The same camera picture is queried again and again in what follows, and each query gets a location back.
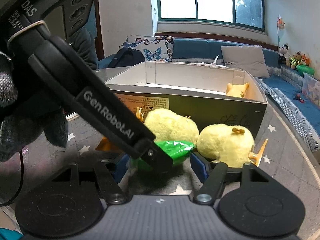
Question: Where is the butterfly print pillow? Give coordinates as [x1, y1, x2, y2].
[119, 35, 175, 62]

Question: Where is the grey cushion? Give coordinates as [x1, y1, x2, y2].
[221, 45, 270, 78]

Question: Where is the brown plush toy green vest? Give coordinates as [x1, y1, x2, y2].
[286, 51, 302, 69]

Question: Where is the small flag on wall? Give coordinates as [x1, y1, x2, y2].
[277, 14, 285, 46]

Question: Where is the orange clay packet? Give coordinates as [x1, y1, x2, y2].
[95, 136, 123, 153]

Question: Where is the open cardboard shoe box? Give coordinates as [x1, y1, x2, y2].
[105, 62, 267, 137]

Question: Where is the green clay packet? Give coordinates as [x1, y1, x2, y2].
[130, 140, 195, 172]

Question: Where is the blue sofa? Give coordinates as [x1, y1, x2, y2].
[97, 37, 320, 153]

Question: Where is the dark backpack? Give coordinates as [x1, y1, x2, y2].
[108, 48, 145, 68]

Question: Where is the grey knitted gloved left hand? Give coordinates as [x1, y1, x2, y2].
[1, 53, 68, 162]

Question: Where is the orange plush fox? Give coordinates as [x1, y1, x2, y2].
[300, 54, 310, 67]

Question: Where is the green framed window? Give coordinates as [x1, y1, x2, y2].
[158, 0, 265, 31]

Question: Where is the yellow plush chick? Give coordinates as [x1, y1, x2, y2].
[136, 107, 199, 145]
[196, 124, 268, 168]

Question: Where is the yellow rubber duck toy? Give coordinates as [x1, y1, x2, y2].
[226, 82, 249, 98]

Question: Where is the black white plush cow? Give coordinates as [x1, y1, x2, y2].
[278, 44, 290, 66]

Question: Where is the clear plastic toy bin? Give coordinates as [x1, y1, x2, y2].
[302, 73, 320, 107]

